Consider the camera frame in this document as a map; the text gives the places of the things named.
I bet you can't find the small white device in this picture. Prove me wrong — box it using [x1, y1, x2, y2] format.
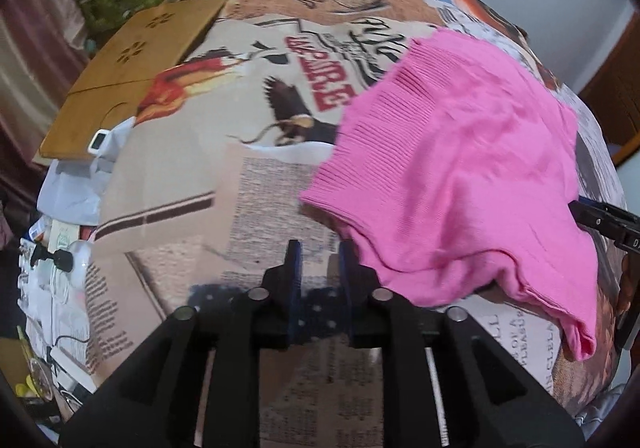
[87, 128, 112, 156]

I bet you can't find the newspaper print bed blanket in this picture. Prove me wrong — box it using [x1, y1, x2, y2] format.
[86, 0, 627, 447]

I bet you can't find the striped pink curtain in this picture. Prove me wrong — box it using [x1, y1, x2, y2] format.
[1, 0, 88, 208]

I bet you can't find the white plastic bag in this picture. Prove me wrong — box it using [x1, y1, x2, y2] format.
[37, 118, 134, 227]

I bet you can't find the wooden lap desk board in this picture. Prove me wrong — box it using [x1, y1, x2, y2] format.
[38, 0, 227, 160]

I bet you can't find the pink knit cardigan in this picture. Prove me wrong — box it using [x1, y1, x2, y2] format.
[299, 29, 598, 360]

